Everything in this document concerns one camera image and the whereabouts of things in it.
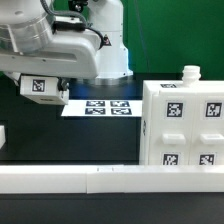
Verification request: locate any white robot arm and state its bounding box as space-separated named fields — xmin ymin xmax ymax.
xmin=0 ymin=0 xmax=133 ymax=90

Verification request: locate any white marker sheet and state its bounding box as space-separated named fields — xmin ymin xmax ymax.
xmin=62 ymin=100 xmax=142 ymax=117

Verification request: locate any white cabinet door panel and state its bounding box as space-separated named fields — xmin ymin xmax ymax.
xmin=148 ymin=94 xmax=195 ymax=166

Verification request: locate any white cabinet top block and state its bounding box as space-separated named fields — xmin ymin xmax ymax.
xmin=20 ymin=75 xmax=69 ymax=105

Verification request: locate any white L-shaped fence wall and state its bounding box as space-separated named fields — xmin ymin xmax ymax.
xmin=0 ymin=165 xmax=224 ymax=194

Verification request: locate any white block at left edge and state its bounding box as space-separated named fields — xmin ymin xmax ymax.
xmin=0 ymin=125 xmax=6 ymax=149

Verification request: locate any braided grey camera cable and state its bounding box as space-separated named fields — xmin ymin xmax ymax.
xmin=39 ymin=0 xmax=105 ymax=51

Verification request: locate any white cabinet body box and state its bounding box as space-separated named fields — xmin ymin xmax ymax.
xmin=139 ymin=64 xmax=224 ymax=167

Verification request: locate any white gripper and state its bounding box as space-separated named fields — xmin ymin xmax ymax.
xmin=0 ymin=30 xmax=101 ymax=91

